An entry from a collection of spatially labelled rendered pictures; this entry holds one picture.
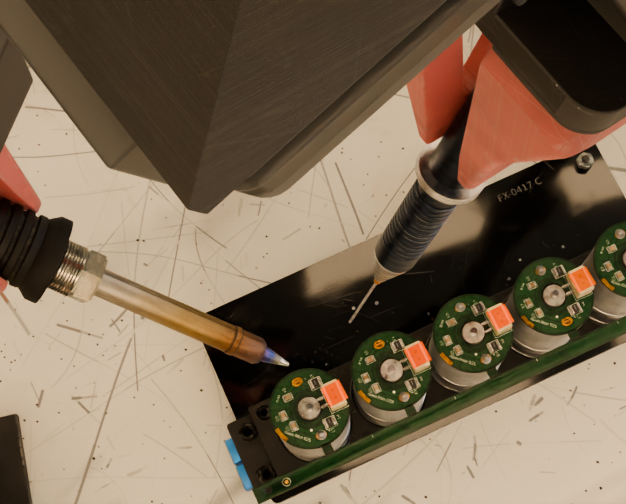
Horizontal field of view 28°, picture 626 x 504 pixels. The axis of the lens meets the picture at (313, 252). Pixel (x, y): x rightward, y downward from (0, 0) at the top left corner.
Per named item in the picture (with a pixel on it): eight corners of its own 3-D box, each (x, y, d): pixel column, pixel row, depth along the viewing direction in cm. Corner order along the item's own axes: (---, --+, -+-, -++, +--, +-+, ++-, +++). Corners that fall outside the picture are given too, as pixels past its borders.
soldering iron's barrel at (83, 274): (262, 330, 37) (62, 242, 35) (280, 329, 36) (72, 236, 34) (244, 376, 37) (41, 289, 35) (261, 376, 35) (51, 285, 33)
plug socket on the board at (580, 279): (557, 280, 39) (560, 275, 39) (581, 268, 39) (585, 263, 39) (569, 302, 39) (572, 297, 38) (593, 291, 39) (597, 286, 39)
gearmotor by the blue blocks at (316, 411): (268, 410, 44) (256, 388, 39) (332, 381, 44) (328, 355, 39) (297, 475, 43) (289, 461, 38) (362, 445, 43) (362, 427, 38)
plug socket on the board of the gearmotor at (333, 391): (313, 392, 39) (313, 388, 38) (339, 380, 39) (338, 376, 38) (324, 415, 39) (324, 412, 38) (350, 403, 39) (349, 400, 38)
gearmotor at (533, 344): (486, 310, 44) (501, 276, 39) (548, 282, 44) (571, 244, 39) (517, 373, 44) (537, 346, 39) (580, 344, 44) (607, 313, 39)
